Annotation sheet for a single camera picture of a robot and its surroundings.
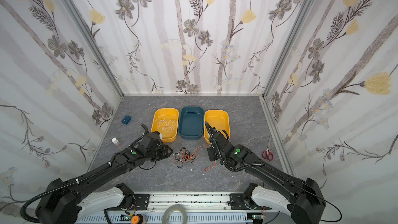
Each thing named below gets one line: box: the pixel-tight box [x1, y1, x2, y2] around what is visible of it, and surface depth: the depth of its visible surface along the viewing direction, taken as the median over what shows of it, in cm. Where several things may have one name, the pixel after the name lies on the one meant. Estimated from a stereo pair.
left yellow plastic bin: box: [150, 107, 180, 143], surface depth 101 cm
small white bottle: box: [111, 137, 121, 147], surface depth 93 cm
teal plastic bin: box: [178, 105, 205, 140], surface depth 106 cm
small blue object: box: [121, 115, 132, 125], surface depth 106 cm
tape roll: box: [162, 203, 188, 224], surface depth 70 cm
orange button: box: [131, 215, 140, 224], surface depth 63 cm
